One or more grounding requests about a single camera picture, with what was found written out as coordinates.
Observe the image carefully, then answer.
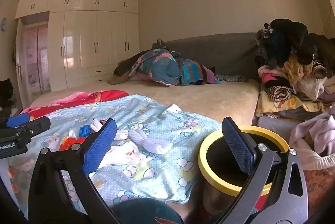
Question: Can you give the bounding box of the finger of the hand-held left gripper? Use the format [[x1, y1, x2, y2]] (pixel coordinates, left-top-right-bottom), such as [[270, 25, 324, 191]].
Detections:
[[22, 116, 51, 139], [6, 112, 30, 128]]

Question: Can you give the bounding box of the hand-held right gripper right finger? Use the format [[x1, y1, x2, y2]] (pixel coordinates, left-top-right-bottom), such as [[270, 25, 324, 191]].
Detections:
[[221, 117, 309, 224]]

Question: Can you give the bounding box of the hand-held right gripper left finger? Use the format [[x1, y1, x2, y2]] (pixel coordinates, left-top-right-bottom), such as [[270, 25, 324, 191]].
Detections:
[[27, 118, 123, 224]]

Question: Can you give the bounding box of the yellow rimmed waste bin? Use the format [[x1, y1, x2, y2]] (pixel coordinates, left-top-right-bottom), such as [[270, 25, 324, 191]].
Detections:
[[197, 125, 291, 216]]

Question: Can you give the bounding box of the blue plastic bag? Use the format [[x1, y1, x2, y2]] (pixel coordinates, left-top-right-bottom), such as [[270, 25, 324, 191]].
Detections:
[[79, 125, 92, 137]]

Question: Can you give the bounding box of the white plastic bag red print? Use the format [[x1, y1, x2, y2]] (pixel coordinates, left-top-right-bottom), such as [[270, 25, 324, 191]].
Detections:
[[98, 140, 155, 168]]

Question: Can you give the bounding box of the white door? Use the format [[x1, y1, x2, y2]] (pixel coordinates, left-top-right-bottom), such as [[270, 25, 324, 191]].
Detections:
[[15, 18, 28, 109]]

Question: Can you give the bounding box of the red blanket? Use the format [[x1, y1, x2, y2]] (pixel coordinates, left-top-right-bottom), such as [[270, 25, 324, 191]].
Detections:
[[19, 90, 130, 121]]

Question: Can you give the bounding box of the beige bed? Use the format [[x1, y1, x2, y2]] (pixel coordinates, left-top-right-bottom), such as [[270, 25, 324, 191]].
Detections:
[[21, 80, 261, 127]]

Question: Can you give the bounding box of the light blue cartoon sheet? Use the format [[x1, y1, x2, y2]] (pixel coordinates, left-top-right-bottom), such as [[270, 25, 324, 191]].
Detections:
[[6, 94, 223, 216]]

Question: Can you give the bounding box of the pink cartoon door curtain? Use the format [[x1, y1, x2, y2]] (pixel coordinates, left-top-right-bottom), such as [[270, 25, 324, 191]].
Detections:
[[22, 26, 52, 95]]

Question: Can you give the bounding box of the grey patterned cloth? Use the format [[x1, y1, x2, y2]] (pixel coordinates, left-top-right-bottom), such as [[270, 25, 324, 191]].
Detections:
[[215, 73, 248, 83]]

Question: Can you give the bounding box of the pale pink garment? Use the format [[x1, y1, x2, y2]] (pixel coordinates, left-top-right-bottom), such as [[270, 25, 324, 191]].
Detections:
[[289, 106, 335, 171]]

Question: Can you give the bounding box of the dark olive cloth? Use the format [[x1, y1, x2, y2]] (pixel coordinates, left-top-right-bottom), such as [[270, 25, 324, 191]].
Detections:
[[110, 53, 143, 84]]

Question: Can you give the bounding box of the striped towel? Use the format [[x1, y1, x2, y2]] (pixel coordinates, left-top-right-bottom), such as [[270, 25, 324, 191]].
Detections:
[[171, 53, 222, 86]]

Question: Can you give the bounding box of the orange floral fabric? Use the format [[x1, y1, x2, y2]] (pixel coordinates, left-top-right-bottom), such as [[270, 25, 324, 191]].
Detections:
[[304, 161, 335, 214]]

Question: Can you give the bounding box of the grey headboard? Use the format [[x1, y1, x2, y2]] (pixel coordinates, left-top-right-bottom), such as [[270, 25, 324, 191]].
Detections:
[[161, 32, 259, 75]]

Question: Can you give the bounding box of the white wardrobe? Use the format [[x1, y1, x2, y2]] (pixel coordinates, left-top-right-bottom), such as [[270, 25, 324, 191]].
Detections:
[[15, 0, 139, 92]]

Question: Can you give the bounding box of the blue floral quilt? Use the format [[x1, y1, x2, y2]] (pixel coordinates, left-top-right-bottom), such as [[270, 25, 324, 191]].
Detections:
[[129, 39, 184, 87]]

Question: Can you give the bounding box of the pile of clothes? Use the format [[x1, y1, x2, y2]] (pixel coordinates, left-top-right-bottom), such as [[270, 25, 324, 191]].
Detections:
[[255, 18, 335, 120]]

